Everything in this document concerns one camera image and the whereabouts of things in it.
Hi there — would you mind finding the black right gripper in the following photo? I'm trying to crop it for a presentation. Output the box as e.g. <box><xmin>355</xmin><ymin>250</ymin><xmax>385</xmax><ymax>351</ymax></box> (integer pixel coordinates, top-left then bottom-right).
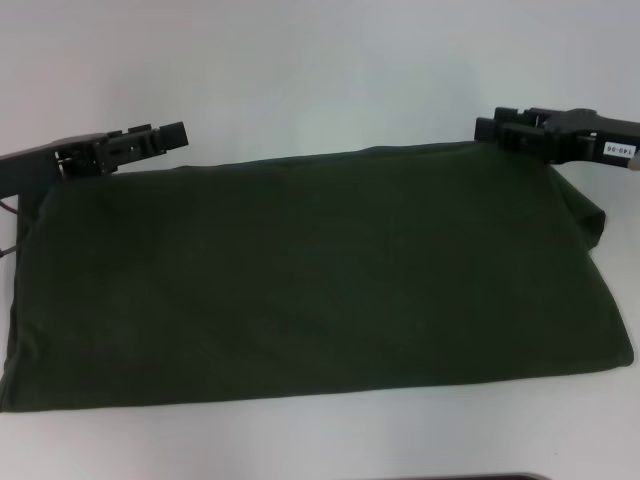
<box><xmin>473</xmin><ymin>105</ymin><xmax>640</xmax><ymax>170</ymax></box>

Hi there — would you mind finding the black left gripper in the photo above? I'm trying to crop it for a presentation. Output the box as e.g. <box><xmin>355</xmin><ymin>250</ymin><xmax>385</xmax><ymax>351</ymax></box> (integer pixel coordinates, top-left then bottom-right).
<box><xmin>0</xmin><ymin>119</ymin><xmax>189</xmax><ymax>195</ymax></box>

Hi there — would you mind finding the dark green FREE t-shirt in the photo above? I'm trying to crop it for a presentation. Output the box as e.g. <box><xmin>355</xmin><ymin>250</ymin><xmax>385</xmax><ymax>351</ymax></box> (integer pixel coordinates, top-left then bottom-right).
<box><xmin>0</xmin><ymin>139</ymin><xmax>636</xmax><ymax>415</ymax></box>

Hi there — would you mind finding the dark left gripper cable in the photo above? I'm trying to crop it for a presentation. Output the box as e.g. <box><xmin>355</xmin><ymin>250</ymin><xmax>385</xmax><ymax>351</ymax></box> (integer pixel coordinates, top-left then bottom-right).
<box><xmin>0</xmin><ymin>199</ymin><xmax>22</xmax><ymax>260</ymax></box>

